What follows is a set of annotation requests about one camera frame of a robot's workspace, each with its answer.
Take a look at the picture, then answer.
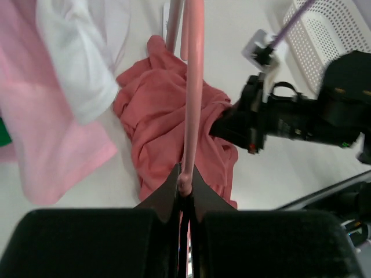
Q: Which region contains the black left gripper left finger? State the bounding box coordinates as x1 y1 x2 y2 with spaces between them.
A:
136 163 181 277

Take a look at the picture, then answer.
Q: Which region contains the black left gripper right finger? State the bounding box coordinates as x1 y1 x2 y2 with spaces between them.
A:
190 167 236 277

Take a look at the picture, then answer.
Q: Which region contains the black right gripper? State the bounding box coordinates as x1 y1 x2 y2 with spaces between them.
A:
209 74 315 154

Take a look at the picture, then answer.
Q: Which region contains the coral red t shirt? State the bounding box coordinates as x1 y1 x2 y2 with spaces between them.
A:
113 35 238 207

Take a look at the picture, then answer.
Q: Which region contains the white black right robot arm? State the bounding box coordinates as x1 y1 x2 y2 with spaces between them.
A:
209 50 370 164

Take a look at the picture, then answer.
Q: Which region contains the pink t shirt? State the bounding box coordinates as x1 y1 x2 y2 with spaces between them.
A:
1 1 117 205

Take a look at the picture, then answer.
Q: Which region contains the green t shirt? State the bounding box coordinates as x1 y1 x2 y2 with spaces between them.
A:
0 118 12 147

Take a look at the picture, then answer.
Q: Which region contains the white t shirt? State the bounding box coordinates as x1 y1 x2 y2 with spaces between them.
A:
36 1 130 124

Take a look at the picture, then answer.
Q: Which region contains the white perforated plastic basket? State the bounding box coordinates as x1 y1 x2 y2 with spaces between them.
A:
286 0 370 93

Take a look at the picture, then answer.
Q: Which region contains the silver white clothes rack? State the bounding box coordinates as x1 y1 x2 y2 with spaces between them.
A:
162 0 184 54

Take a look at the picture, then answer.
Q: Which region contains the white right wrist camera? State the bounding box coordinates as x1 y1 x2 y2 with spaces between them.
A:
242 29 289 103

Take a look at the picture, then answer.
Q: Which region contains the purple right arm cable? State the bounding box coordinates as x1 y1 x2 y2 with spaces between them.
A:
269 0 317 50

